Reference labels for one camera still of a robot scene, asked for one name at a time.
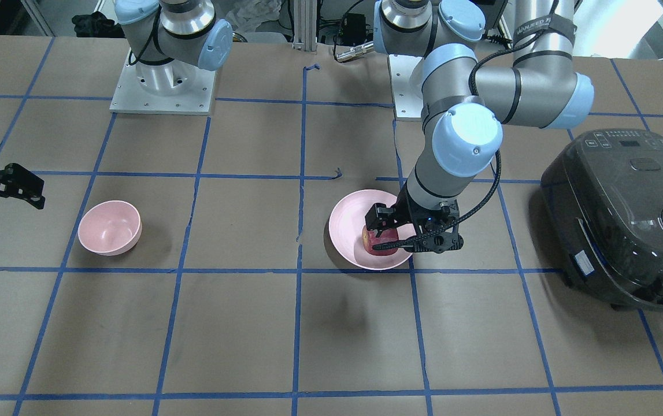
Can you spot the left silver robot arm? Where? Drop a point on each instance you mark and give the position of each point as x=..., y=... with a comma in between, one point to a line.
x=466, y=101

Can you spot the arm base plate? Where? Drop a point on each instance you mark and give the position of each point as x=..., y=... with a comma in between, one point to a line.
x=174, y=88
x=415, y=87

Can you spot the dark grey rice cooker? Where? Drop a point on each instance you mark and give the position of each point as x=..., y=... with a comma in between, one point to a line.
x=604, y=196

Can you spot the pink plate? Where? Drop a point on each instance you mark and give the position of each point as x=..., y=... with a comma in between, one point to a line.
x=345, y=226

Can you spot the red yellow apple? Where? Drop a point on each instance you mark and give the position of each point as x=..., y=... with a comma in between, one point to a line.
x=370, y=238

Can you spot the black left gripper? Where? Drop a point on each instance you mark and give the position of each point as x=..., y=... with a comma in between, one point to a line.
x=399, y=216

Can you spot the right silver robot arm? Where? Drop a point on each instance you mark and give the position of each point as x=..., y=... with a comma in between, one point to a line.
x=176, y=49

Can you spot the small pink bowl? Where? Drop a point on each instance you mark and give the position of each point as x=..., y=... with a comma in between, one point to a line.
x=110, y=228

